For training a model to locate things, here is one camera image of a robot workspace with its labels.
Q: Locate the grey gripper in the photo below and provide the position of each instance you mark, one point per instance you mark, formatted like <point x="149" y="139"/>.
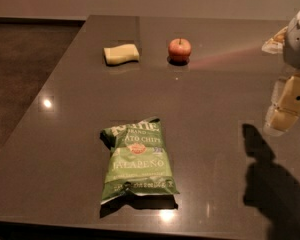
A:
<point x="298" y="47"/>

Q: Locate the red apple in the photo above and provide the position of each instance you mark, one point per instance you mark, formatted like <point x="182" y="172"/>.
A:
<point x="179" y="50"/>

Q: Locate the yellow sponge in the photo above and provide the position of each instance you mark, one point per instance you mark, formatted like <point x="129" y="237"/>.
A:
<point x="121" y="54"/>

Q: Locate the green jalapeno chip bag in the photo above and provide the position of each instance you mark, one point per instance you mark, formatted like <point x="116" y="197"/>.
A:
<point x="139" y="163"/>

